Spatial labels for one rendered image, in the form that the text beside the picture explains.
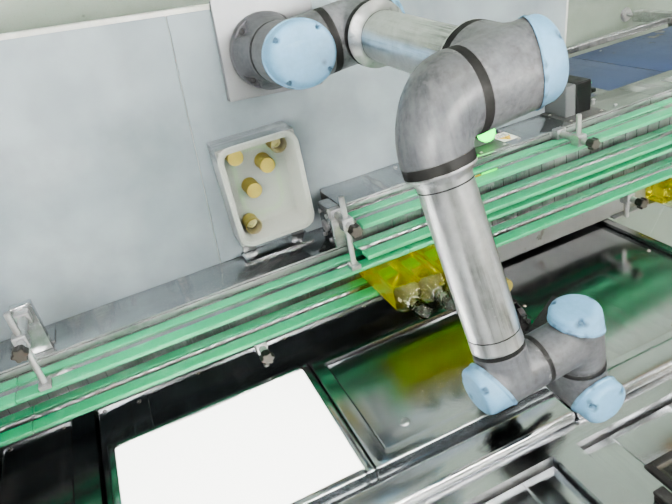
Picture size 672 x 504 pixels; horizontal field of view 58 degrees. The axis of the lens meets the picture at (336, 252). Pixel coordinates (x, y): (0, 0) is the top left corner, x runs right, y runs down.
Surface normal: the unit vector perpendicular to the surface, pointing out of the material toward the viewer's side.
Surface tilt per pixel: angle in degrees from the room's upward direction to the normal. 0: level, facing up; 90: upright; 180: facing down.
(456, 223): 30
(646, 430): 90
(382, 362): 90
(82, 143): 0
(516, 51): 41
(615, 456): 90
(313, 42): 8
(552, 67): 9
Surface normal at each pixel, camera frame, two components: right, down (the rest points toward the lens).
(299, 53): 0.27, 0.37
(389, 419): -0.18, -0.86
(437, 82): -0.34, -0.15
